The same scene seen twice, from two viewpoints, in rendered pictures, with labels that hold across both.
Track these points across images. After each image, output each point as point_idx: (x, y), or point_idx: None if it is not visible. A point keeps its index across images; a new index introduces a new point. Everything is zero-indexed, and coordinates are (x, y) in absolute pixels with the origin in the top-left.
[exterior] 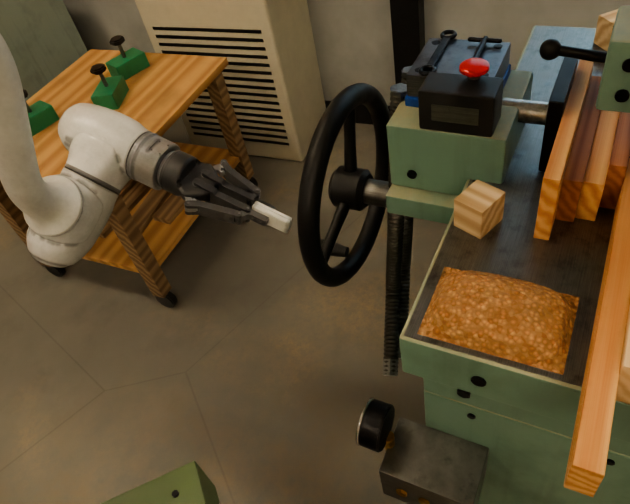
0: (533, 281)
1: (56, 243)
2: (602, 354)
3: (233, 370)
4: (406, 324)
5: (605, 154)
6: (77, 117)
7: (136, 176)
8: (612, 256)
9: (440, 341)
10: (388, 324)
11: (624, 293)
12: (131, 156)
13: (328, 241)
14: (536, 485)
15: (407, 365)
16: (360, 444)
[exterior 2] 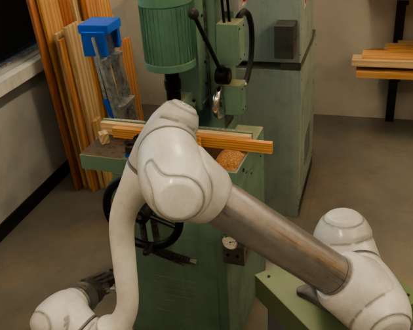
0: (216, 156)
1: None
2: (246, 140)
3: None
4: (231, 172)
5: None
6: (56, 305)
7: (92, 304)
8: (217, 138)
9: (236, 167)
10: (176, 254)
11: (229, 137)
12: (86, 294)
13: (168, 221)
14: None
15: (237, 183)
16: (238, 243)
